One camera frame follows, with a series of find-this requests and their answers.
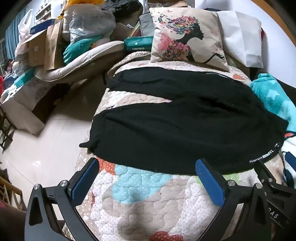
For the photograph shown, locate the yellow bag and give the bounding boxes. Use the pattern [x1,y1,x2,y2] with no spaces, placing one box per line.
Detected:
[57,0,105,19]

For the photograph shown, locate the blue flat box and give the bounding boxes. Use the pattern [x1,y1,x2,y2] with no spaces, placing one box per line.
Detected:
[30,19,55,35]

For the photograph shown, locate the grey fabric bag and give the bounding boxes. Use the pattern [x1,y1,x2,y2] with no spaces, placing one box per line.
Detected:
[139,13,154,37]

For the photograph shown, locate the floral woman print cushion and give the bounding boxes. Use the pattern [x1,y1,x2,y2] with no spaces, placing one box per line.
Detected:
[149,7,229,72]

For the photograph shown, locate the white pillow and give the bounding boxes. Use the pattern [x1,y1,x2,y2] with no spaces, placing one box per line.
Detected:
[217,11,263,68]

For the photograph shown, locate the beige padded recliner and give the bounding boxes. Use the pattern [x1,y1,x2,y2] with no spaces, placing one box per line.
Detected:
[34,41,125,82]

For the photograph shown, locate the black pants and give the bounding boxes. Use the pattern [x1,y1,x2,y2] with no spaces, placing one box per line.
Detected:
[80,67,288,175]

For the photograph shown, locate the wooden chair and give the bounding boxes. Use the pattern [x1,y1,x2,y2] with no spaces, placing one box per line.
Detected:
[1,177,27,211]

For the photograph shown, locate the white plastic bag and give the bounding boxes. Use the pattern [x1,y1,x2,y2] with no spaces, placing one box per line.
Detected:
[15,9,33,57]

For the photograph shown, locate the black jacket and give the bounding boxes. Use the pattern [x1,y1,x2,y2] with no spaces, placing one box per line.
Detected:
[102,0,142,22]

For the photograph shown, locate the white bookshelf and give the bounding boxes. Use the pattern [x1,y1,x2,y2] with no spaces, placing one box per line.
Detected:
[34,3,52,25]

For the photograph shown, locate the teal tissue pack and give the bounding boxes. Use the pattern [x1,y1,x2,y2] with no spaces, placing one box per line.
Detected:
[124,36,154,52]

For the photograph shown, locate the grey plastic bag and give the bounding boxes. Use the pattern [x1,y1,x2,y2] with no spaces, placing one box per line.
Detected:
[69,6,116,43]

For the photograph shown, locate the teal plush glove toy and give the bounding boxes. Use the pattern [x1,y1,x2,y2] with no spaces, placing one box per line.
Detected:
[63,36,101,65]

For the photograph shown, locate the heart pattern quilt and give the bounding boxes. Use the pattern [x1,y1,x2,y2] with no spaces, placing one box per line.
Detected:
[77,51,295,240]

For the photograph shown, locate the cloth covered table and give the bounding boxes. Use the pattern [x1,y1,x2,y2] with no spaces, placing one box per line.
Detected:
[0,69,70,136]

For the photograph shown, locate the black folding chair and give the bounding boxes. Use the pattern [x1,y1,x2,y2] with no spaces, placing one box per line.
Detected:
[1,106,16,150]

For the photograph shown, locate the turquoise star blanket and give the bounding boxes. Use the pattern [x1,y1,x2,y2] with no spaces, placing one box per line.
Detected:
[249,73,295,139]

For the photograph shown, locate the blue curtain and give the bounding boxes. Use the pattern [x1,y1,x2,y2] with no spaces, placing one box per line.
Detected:
[5,7,28,59]

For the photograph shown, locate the brown paper bag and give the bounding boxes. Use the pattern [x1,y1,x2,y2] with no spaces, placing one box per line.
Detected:
[44,20,64,71]

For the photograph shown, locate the brown cardboard box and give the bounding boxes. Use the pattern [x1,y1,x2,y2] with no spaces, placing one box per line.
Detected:
[21,30,47,67]

